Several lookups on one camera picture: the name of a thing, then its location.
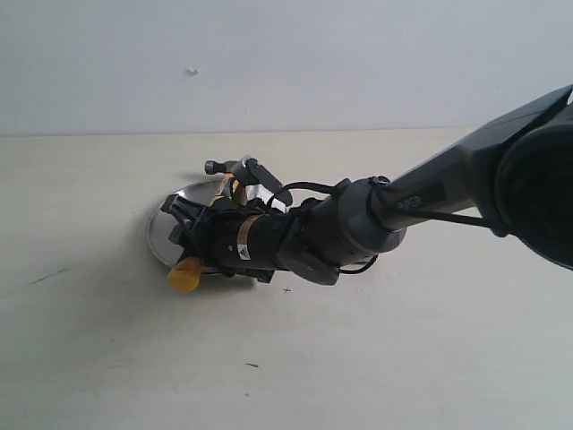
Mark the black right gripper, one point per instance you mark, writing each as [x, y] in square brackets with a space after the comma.
[245, 239]

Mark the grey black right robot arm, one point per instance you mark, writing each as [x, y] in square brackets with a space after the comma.
[512, 176]

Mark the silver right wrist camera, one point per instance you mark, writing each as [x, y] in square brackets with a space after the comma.
[257, 181]

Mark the black yellow claw hammer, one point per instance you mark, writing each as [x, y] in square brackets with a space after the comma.
[185, 274]

